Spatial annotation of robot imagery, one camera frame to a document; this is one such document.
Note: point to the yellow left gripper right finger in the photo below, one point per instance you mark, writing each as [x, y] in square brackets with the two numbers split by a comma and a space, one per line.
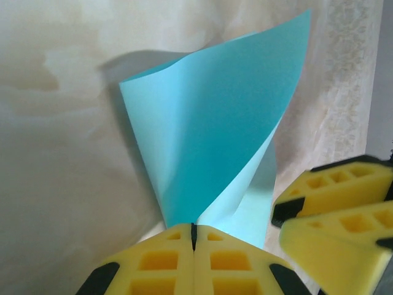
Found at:
[233, 264]

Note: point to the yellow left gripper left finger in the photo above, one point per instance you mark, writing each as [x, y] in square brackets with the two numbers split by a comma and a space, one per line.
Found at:
[159, 264]

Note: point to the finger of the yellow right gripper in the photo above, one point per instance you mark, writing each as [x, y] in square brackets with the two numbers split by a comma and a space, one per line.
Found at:
[337, 246]
[337, 187]

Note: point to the light blue paper sheet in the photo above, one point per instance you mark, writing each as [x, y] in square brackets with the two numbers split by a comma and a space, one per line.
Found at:
[215, 123]

